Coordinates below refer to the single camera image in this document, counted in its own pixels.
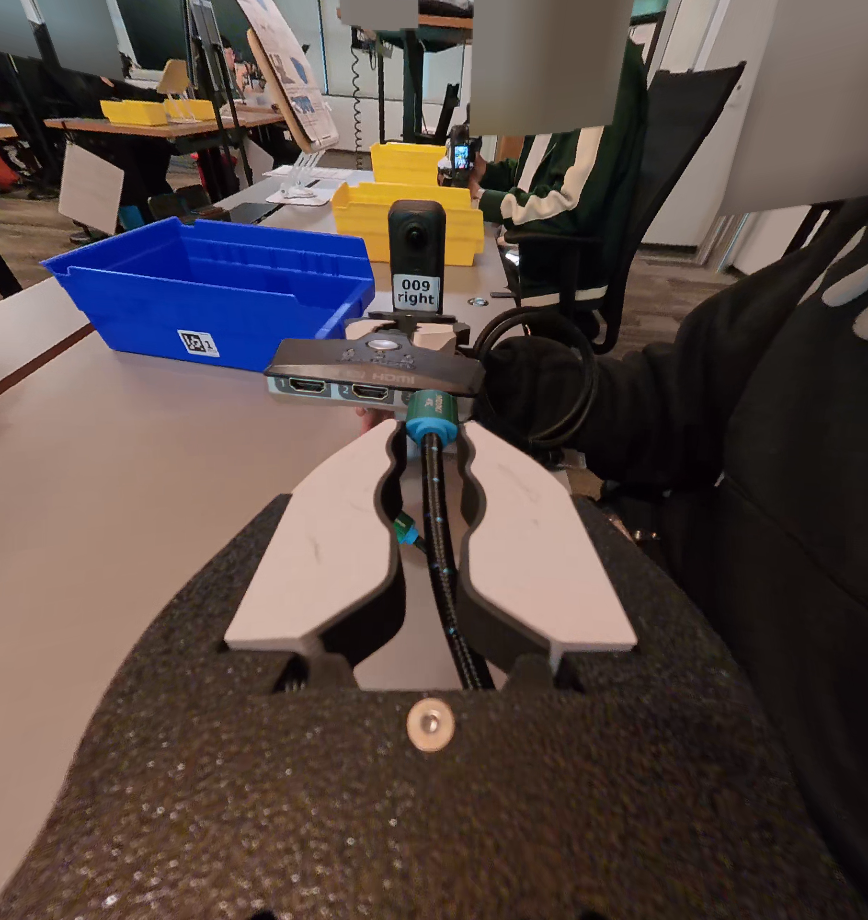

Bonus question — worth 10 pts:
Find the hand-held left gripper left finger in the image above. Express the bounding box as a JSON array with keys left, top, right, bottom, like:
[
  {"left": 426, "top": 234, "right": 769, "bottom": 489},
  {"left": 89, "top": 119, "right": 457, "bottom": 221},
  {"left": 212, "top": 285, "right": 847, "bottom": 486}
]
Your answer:
[{"left": 224, "top": 419, "right": 407, "bottom": 658}]

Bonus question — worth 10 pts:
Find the person's right hand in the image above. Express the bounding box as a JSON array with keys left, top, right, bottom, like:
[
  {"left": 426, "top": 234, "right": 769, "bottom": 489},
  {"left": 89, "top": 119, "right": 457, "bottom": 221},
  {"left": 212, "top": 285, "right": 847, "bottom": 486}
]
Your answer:
[{"left": 473, "top": 336, "right": 600, "bottom": 461}]

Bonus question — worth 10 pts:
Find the light wooden panel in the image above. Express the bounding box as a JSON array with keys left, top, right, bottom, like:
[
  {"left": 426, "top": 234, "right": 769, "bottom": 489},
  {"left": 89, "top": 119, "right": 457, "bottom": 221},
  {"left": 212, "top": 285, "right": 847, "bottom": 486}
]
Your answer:
[{"left": 59, "top": 141, "right": 125, "bottom": 234}]

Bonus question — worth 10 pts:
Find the black braided switch cable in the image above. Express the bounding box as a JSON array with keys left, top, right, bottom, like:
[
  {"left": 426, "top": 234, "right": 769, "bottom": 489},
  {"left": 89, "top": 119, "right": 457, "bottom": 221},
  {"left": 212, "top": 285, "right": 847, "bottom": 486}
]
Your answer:
[{"left": 472, "top": 307, "right": 602, "bottom": 464}]

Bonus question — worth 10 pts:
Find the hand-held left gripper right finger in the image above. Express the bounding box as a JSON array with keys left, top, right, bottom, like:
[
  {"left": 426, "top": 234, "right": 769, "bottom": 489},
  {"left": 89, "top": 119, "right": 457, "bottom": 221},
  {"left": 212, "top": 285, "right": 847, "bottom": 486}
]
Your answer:
[{"left": 457, "top": 424, "right": 638, "bottom": 669}]

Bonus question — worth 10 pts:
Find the blue plastic bin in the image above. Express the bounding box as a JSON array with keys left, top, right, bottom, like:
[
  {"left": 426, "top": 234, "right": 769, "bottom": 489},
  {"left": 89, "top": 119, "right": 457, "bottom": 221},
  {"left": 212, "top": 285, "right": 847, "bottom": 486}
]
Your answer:
[{"left": 40, "top": 218, "right": 376, "bottom": 373}]

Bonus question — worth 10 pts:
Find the wooden document stand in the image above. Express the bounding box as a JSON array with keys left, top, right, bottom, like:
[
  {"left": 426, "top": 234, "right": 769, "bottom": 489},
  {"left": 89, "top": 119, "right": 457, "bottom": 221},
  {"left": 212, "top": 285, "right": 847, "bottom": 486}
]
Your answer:
[{"left": 236, "top": 0, "right": 352, "bottom": 206}]

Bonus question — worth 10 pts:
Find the black mesh office chair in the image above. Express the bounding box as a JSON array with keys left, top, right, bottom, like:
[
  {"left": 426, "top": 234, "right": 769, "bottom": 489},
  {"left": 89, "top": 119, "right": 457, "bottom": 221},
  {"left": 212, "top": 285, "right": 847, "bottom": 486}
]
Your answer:
[{"left": 504, "top": 61, "right": 747, "bottom": 357}]

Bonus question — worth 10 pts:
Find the black hdmi switch box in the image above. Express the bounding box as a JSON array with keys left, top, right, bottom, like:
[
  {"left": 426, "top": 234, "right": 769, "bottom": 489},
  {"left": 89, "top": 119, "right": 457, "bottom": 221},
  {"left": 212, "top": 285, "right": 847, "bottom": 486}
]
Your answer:
[{"left": 263, "top": 334, "right": 487, "bottom": 421}]

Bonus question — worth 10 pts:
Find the wooden office table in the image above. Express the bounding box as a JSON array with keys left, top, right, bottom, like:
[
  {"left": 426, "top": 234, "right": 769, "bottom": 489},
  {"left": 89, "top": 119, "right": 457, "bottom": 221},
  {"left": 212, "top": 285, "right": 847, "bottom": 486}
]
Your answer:
[{"left": 45, "top": 108, "right": 284, "bottom": 145}]

